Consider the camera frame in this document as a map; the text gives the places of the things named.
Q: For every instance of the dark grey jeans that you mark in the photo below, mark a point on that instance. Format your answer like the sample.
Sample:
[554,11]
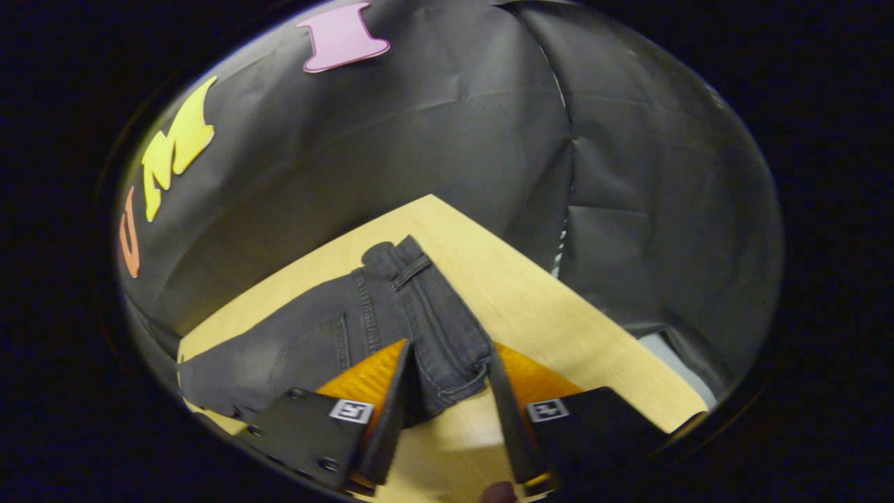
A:
[314,342]

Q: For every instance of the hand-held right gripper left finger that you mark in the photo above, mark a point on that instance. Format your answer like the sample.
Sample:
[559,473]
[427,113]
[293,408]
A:
[387,419]

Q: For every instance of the black backdrop cloth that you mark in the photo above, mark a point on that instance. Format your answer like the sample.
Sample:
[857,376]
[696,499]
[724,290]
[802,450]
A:
[454,126]

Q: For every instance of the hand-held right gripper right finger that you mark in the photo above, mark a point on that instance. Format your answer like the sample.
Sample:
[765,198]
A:
[517,433]

